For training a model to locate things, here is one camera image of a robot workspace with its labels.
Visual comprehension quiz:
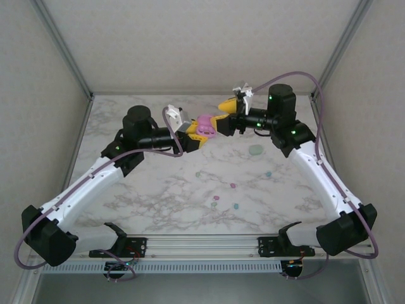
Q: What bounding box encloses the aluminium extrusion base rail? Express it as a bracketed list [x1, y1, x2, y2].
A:
[75, 234, 379, 260]

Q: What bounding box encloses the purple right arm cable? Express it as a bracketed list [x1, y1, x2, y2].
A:
[251, 72, 380, 281]

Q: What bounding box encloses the aluminium table side rail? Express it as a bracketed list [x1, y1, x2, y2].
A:
[311, 94, 339, 175]
[63, 94, 95, 194]

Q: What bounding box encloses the black base electronics board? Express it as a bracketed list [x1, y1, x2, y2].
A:
[281, 258, 305, 279]
[104, 258, 140, 279]

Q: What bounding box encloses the grey slotted cable duct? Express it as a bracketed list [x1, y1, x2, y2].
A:
[40, 261, 283, 273]

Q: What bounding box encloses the aluminium frame post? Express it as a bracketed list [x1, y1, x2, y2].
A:
[310, 0, 375, 99]
[30, 0, 95, 99]

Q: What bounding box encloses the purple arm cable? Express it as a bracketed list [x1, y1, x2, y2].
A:
[251, 72, 380, 281]
[14, 106, 184, 282]

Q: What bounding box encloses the pink earbud charging case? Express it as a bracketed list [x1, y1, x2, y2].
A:
[195, 114, 218, 137]

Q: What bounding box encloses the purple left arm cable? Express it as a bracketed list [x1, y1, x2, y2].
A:
[14, 106, 184, 282]

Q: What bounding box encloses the aluminium back frame rail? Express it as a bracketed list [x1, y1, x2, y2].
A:
[90, 91, 315, 97]

